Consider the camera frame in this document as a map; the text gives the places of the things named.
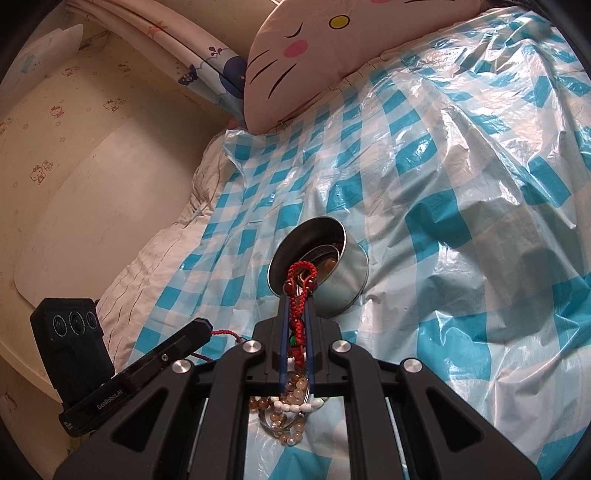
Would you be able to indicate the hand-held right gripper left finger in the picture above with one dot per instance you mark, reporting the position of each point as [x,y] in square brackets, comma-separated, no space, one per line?
[285,350]

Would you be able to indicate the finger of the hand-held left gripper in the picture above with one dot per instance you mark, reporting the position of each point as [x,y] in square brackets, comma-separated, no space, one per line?
[175,344]

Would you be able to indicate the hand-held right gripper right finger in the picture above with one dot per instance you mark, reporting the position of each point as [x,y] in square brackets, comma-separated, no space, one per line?
[311,350]

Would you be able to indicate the round metal tin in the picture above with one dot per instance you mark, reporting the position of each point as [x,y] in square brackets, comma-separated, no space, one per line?
[337,286]

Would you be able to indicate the white quilt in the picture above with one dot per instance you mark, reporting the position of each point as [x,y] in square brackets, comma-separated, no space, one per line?
[152,277]

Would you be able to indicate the blue checkered plastic sheet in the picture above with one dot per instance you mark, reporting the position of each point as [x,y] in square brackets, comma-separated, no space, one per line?
[452,230]

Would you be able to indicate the pink curtain with blue whale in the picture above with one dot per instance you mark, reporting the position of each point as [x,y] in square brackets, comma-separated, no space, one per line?
[203,60]

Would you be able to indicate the white paper sheet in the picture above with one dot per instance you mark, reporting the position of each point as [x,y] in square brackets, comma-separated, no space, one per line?
[46,55]

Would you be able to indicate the pink cat face pillow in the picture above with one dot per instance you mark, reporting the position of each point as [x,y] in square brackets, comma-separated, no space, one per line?
[332,50]

